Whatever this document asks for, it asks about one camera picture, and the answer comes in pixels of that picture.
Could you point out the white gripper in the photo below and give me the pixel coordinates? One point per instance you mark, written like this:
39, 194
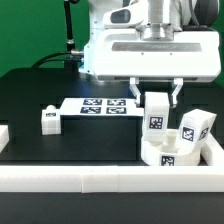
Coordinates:
122, 54

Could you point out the white round stool seat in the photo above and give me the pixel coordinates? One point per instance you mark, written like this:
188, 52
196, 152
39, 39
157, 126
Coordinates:
169, 152

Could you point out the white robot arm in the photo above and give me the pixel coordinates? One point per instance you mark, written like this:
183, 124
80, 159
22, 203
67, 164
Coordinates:
153, 19

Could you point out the white paper marker sheet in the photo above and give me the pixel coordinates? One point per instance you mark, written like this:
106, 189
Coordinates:
100, 107

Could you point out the white block at left edge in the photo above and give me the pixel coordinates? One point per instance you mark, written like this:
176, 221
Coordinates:
4, 136

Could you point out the white obstacle fence wall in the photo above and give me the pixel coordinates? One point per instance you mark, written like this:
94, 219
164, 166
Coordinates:
118, 179

